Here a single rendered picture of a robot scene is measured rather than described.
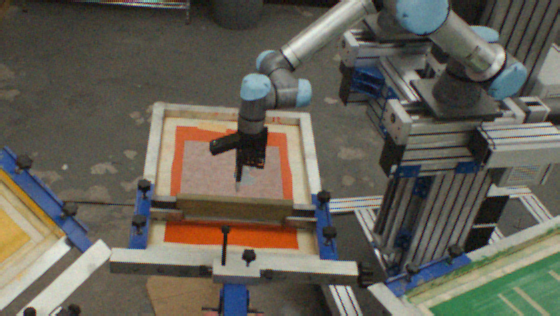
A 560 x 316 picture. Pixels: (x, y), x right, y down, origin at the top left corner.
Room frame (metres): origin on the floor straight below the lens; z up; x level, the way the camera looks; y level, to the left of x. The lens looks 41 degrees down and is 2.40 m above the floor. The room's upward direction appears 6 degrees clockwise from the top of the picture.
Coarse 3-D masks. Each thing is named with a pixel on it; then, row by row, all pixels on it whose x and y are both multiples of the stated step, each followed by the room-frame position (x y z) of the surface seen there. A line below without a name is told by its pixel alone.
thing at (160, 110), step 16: (160, 112) 2.07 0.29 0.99; (176, 112) 2.10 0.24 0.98; (192, 112) 2.10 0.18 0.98; (208, 112) 2.11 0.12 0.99; (224, 112) 2.11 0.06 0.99; (272, 112) 2.15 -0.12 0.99; (288, 112) 2.16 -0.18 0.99; (160, 128) 1.97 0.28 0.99; (304, 128) 2.07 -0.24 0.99; (304, 144) 1.97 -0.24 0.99; (304, 160) 1.90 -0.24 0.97; (144, 176) 1.69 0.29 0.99; (272, 256) 1.39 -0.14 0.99; (288, 256) 1.40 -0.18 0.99; (304, 256) 1.41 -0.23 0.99
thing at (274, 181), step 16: (272, 144) 2.00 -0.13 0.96; (272, 160) 1.90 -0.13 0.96; (256, 176) 1.80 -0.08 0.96; (272, 176) 1.81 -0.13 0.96; (288, 176) 1.82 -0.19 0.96; (240, 192) 1.71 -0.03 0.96; (256, 192) 1.72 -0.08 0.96; (272, 192) 1.73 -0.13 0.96; (288, 192) 1.74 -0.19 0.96; (240, 224) 1.55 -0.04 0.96; (240, 240) 1.48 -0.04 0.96; (256, 240) 1.49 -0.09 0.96; (272, 240) 1.50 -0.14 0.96; (288, 240) 1.51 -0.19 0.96
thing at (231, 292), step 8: (224, 288) 1.21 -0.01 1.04; (232, 288) 1.21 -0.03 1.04; (240, 288) 1.21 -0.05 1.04; (224, 296) 1.18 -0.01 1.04; (232, 296) 1.18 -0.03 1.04; (240, 296) 1.18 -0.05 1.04; (224, 304) 1.15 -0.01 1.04; (232, 304) 1.15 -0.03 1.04; (240, 304) 1.16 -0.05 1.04; (224, 312) 1.13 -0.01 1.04; (232, 312) 1.13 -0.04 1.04; (240, 312) 1.13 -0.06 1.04
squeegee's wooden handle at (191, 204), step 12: (180, 204) 1.52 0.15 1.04; (192, 204) 1.53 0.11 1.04; (204, 204) 1.53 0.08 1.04; (216, 204) 1.53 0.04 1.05; (228, 204) 1.54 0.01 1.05; (240, 204) 1.54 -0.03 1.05; (252, 204) 1.54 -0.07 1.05; (264, 204) 1.54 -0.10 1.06; (276, 204) 1.55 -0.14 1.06; (288, 204) 1.55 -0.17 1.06; (216, 216) 1.53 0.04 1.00; (228, 216) 1.54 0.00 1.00; (240, 216) 1.54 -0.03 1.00; (252, 216) 1.54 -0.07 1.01; (264, 216) 1.54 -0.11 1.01; (276, 216) 1.55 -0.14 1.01; (288, 216) 1.55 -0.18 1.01
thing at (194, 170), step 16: (176, 128) 2.03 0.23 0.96; (192, 128) 2.04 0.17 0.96; (176, 144) 1.93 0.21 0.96; (192, 144) 1.94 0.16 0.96; (208, 144) 1.95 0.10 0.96; (176, 160) 1.84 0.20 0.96; (192, 160) 1.85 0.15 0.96; (208, 160) 1.86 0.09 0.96; (224, 160) 1.87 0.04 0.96; (176, 176) 1.75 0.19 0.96; (192, 176) 1.76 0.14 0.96; (208, 176) 1.77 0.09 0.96; (224, 176) 1.78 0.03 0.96; (176, 192) 1.67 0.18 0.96; (192, 192) 1.68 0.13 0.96; (208, 192) 1.69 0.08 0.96; (224, 192) 1.70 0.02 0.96; (176, 224) 1.52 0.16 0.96; (192, 224) 1.53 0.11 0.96; (208, 224) 1.54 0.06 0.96; (176, 240) 1.45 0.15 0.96; (192, 240) 1.46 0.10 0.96; (208, 240) 1.47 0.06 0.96
